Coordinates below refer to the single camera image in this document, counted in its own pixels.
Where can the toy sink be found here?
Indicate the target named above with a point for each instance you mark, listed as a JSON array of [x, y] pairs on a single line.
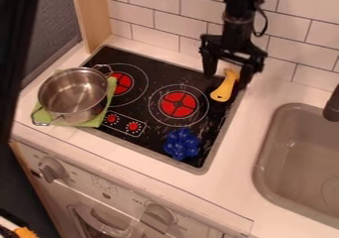
[[302, 164]]

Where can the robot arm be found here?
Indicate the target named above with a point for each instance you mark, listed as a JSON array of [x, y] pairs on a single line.
[[238, 7]]

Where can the toy stove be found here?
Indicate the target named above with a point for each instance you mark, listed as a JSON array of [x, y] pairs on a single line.
[[152, 101]]

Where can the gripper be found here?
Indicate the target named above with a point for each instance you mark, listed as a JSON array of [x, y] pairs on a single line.
[[232, 45]]

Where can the blue toy grapes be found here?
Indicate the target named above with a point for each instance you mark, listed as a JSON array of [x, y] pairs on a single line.
[[182, 144]]

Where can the silver pot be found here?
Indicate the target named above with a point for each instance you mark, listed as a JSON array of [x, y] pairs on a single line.
[[75, 95]]

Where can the green cloth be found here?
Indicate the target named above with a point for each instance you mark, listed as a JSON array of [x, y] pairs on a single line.
[[95, 116]]

